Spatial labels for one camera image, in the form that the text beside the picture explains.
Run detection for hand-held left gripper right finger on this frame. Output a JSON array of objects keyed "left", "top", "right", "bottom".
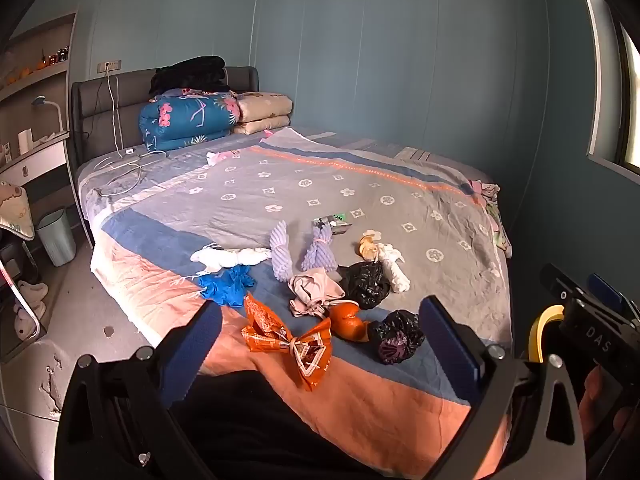
[{"left": 419, "top": 295, "right": 586, "bottom": 480}]

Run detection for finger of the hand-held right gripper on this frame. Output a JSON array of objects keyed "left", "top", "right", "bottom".
[
  {"left": 540, "top": 262, "right": 591, "bottom": 306},
  {"left": 587, "top": 273, "right": 640, "bottom": 323}
]

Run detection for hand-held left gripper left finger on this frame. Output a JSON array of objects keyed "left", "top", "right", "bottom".
[{"left": 55, "top": 302, "right": 223, "bottom": 480}]

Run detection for black plastic bag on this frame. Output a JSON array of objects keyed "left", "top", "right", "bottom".
[
  {"left": 339, "top": 260, "right": 392, "bottom": 311},
  {"left": 367, "top": 310, "right": 426, "bottom": 366}
]

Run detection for blue rubber gloves bundle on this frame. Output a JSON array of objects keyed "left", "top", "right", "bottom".
[{"left": 197, "top": 265, "right": 257, "bottom": 307}]

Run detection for orange snack wrapper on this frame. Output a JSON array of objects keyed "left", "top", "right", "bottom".
[{"left": 241, "top": 292, "right": 333, "bottom": 392}]

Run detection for long white knotted bag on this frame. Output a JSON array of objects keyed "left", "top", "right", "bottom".
[{"left": 190, "top": 244, "right": 272, "bottom": 273}]

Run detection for short white knotted bag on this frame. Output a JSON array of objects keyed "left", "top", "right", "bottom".
[{"left": 375, "top": 242, "right": 412, "bottom": 294}]

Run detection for large orange peel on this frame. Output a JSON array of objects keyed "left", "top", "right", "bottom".
[{"left": 329, "top": 300, "right": 372, "bottom": 343}]

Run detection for purple striped knotted bag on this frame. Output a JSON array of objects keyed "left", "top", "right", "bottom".
[
  {"left": 269, "top": 220, "right": 302, "bottom": 282},
  {"left": 301, "top": 225, "right": 342, "bottom": 272}
]

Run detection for beige knotted plastic bag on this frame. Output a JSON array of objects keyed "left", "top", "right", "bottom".
[{"left": 288, "top": 267, "right": 347, "bottom": 319}]

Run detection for silver green wrapper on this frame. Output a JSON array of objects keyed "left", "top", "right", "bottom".
[{"left": 312, "top": 212, "right": 354, "bottom": 234}]

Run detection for person's right hand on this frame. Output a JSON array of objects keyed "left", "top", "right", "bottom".
[{"left": 580, "top": 366, "right": 632, "bottom": 433}]

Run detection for colourful cartoon cloth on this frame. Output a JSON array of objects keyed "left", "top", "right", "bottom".
[{"left": 467, "top": 180, "right": 514, "bottom": 259}]

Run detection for person's dark clothing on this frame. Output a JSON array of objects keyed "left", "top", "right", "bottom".
[{"left": 167, "top": 369, "right": 386, "bottom": 480}]

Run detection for plush slipper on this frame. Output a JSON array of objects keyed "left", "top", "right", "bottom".
[
  {"left": 20, "top": 281, "right": 49, "bottom": 307},
  {"left": 14, "top": 305, "right": 39, "bottom": 339}
]

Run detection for light blue waste bin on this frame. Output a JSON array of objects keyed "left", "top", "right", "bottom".
[{"left": 35, "top": 208, "right": 77, "bottom": 267}]

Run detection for flower-print bed cover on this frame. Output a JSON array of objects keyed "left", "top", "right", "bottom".
[{"left": 75, "top": 127, "right": 516, "bottom": 480}]

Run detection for striped grey bed sheet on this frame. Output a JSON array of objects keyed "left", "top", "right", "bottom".
[{"left": 300, "top": 129, "right": 493, "bottom": 186}]

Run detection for window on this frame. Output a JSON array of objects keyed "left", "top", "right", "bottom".
[{"left": 579, "top": 0, "right": 640, "bottom": 183}]

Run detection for blue floral folded quilt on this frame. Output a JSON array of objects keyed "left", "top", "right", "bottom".
[{"left": 139, "top": 89, "right": 241, "bottom": 152}]

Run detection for cartoon chair cushion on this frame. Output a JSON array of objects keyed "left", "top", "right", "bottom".
[{"left": 0, "top": 180, "right": 37, "bottom": 242}]

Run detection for beige stacked pillows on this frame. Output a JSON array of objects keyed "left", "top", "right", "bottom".
[{"left": 232, "top": 91, "right": 294, "bottom": 136}]

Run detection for white desk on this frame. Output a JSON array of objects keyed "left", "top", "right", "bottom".
[{"left": 0, "top": 130, "right": 82, "bottom": 211}]

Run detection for grey upholstered headboard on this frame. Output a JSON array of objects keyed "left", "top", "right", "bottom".
[{"left": 70, "top": 66, "right": 261, "bottom": 171}]

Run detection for black clothing pile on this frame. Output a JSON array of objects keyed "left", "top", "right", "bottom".
[{"left": 149, "top": 56, "right": 228, "bottom": 96}]

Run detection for white desk lamp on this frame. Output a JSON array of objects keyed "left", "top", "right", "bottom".
[{"left": 31, "top": 96, "right": 65, "bottom": 133}]

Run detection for row of small bottles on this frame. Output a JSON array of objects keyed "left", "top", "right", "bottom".
[{"left": 40, "top": 46, "right": 70, "bottom": 67}]

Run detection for metal frame chair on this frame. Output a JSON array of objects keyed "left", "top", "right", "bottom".
[{"left": 0, "top": 237, "right": 49, "bottom": 351}]

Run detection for white charger cable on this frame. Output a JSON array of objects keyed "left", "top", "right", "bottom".
[{"left": 92, "top": 70, "right": 168, "bottom": 197}]

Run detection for wall shelf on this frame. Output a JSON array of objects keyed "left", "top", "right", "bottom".
[{"left": 0, "top": 10, "right": 78, "bottom": 106}]

